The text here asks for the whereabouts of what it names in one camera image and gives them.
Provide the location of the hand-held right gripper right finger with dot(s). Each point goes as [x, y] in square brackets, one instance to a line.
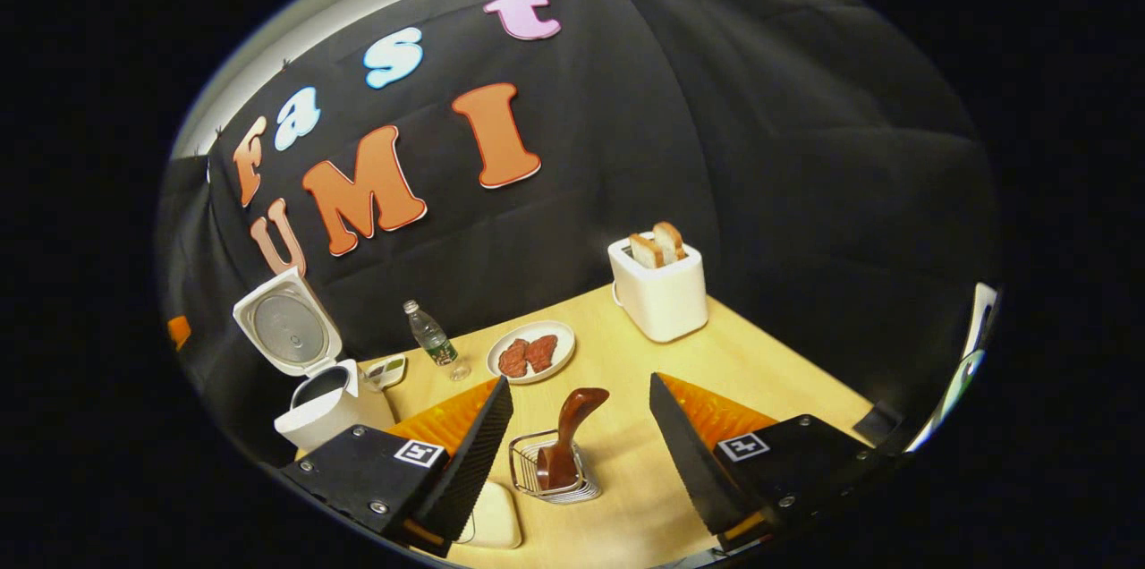
[689, 462]

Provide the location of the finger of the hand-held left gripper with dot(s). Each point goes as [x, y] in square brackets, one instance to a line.
[179, 332]

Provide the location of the white round plate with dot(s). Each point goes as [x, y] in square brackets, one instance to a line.
[564, 338]

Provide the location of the brown wooden spoon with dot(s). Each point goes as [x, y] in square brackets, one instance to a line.
[572, 426]

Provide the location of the white toaster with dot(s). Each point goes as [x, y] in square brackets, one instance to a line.
[662, 301]

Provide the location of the clear plastic water bottle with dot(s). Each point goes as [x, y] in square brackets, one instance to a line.
[431, 338]

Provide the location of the black backdrop cloth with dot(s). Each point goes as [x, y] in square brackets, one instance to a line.
[760, 148]

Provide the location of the toast slice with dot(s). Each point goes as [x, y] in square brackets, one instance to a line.
[670, 241]
[646, 250]

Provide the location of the red meat piece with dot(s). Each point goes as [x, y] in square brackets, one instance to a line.
[542, 352]
[513, 359]

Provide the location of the small white cup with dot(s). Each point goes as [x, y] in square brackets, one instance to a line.
[386, 369]

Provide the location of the white rice cooker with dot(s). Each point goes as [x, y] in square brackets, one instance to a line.
[322, 412]

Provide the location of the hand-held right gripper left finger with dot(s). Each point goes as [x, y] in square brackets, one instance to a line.
[470, 462]

